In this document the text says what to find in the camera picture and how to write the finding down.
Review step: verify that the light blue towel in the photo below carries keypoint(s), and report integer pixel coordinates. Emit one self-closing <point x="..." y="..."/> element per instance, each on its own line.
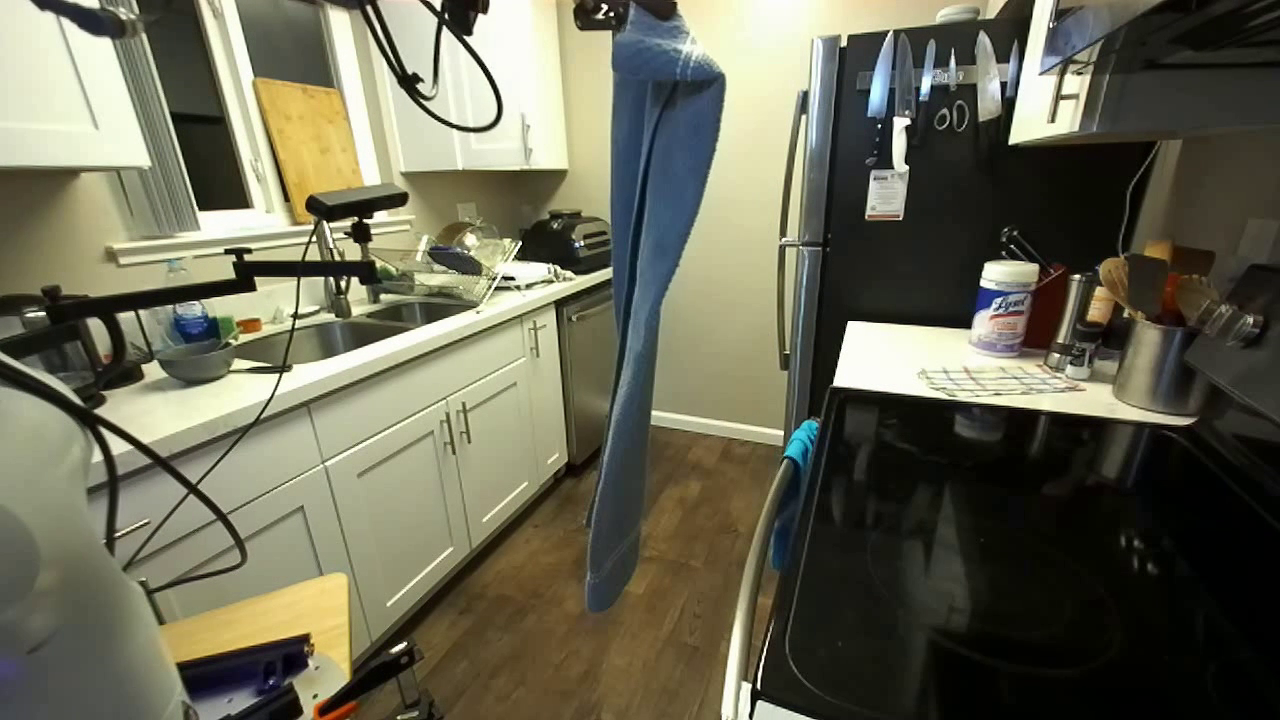
<point x="652" y="266"/>

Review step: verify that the bright blue white-striped towel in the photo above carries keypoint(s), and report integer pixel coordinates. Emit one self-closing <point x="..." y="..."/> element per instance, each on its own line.
<point x="805" y="445"/>

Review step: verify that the black glass-top stove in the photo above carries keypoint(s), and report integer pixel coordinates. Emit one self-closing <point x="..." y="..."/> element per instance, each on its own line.
<point x="961" y="640"/>

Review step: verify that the black toaster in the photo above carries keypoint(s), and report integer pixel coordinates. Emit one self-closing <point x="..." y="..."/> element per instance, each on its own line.
<point x="567" y="240"/>

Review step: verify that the steel kitchen knife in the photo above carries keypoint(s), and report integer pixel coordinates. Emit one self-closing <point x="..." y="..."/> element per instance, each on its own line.
<point x="880" y="80"/>
<point x="991" y="73"/>
<point x="931" y="71"/>

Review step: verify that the clear plastic container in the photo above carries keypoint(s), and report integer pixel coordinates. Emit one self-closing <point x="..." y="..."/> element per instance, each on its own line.
<point x="461" y="260"/>

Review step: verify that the white paper tag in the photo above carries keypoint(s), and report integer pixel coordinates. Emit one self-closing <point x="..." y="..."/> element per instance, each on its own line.
<point x="885" y="195"/>

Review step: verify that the wooden cutting board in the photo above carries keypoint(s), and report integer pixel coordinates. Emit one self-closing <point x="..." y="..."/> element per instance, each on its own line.
<point x="308" y="144"/>

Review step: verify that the stainless dishwasher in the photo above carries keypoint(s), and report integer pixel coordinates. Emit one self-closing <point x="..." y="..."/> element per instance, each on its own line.
<point x="587" y="373"/>

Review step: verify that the black refrigerator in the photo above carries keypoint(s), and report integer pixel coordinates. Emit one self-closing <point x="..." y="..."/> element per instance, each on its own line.
<point x="984" y="186"/>

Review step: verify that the kitchen window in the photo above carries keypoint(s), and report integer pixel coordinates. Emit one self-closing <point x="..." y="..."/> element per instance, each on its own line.
<point x="202" y="132"/>

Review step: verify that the stainless kitchen sink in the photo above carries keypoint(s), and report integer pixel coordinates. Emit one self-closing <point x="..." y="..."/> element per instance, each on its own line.
<point x="321" y="340"/>

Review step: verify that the disinfecting wipes canister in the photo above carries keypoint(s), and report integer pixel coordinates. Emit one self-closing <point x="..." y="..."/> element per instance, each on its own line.
<point x="1003" y="304"/>

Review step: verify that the brown spice bottle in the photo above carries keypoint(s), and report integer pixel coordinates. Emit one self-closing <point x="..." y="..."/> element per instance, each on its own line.
<point x="1044" y="314"/>

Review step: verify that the dark pepper grinder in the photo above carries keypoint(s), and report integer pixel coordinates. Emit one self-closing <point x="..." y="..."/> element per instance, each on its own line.
<point x="1073" y="323"/>

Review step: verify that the white sink base cabinet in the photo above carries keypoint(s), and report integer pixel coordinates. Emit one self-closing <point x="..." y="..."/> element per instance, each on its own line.
<point x="402" y="504"/>

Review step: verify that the teal bowl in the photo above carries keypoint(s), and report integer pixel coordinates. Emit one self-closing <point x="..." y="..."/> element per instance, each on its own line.
<point x="196" y="363"/>

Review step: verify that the stainless range hood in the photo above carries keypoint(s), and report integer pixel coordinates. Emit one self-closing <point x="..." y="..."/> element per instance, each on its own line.
<point x="1185" y="95"/>

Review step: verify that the metal utensil holder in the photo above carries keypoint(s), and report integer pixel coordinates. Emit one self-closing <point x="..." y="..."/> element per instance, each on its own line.
<point x="1155" y="365"/>

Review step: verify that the light wooden board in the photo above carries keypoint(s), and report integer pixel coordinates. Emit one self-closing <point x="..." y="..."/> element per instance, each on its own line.
<point x="280" y="614"/>

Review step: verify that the black red tool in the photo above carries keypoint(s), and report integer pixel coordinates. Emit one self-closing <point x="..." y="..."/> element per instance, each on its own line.
<point x="365" y="674"/>

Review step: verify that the blue purple tool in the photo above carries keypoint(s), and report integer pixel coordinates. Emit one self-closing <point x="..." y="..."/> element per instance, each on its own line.
<point x="246" y="667"/>

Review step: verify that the black camera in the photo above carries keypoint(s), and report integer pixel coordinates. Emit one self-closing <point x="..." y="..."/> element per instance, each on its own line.
<point x="353" y="200"/>

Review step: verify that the black articulated camera stand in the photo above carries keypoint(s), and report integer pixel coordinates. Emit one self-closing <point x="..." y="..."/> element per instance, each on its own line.
<point x="172" y="287"/>

